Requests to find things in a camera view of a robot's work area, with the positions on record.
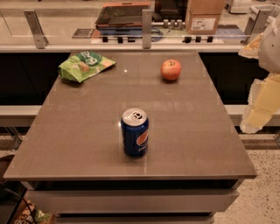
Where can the brown cardboard box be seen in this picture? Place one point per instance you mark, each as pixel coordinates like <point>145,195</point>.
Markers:
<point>203,16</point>

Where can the metal railing post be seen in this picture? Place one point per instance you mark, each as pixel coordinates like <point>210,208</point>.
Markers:
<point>146,28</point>
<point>256,23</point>
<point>39,37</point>

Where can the blue pepsi can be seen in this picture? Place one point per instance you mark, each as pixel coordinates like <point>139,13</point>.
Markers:
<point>135,132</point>

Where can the grey table drawer front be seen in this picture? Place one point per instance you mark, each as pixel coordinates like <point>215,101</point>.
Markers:
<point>133,201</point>

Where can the left metal railing post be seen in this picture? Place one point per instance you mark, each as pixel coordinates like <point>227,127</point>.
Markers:
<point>39,37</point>

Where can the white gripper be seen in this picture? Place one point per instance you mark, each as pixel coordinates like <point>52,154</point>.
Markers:
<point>270,48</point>

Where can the red apple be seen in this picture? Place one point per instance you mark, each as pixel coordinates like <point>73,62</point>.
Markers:
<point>171,69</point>

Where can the green rice chip bag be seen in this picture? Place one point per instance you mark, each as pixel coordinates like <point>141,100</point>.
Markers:
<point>83,65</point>

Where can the right metal railing post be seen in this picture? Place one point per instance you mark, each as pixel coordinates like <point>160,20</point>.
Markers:
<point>256,23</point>

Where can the snack bag on floor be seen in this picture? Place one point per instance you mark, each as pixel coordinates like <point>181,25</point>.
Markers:
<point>28,213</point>

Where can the middle metal railing post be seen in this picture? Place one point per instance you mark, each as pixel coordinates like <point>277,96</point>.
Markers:
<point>146,28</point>

